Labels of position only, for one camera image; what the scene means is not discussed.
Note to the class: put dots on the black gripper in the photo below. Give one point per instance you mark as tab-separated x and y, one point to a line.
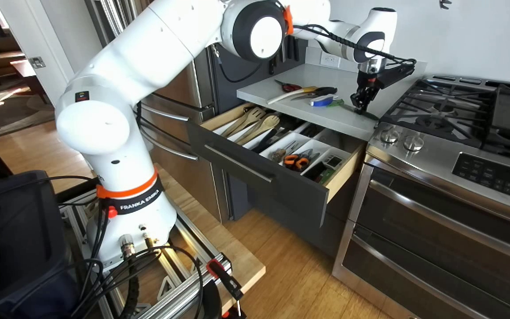
369	84

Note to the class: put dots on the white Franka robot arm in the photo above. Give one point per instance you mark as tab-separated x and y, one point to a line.
125	90

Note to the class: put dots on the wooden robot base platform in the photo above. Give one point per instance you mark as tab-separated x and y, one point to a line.
231	249

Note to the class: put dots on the blue white knife sharpener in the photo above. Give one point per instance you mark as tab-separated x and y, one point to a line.
323	102

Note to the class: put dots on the white cutlery organiser tray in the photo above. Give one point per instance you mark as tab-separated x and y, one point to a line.
302	148

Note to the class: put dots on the wooden spoon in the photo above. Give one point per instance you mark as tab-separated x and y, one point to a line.
261	129
245	121

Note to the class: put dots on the stainless steel gas range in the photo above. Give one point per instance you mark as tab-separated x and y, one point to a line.
443	178

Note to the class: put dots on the grey open kitchen drawer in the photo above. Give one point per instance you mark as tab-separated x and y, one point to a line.
266	169

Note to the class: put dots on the dark grey lower cabinet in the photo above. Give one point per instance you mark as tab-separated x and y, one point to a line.
302	224

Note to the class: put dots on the stainless steel refrigerator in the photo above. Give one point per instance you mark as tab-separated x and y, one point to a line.
178	118

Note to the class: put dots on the red black clamp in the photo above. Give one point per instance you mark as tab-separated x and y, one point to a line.
226	277

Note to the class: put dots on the black fabric bag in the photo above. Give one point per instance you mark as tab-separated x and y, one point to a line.
18	249

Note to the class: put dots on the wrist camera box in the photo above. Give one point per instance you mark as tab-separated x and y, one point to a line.
397	72

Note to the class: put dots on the white wall outlet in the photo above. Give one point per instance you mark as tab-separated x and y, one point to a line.
332	59

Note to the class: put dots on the aluminium base frame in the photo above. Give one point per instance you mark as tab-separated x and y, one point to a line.
178	290

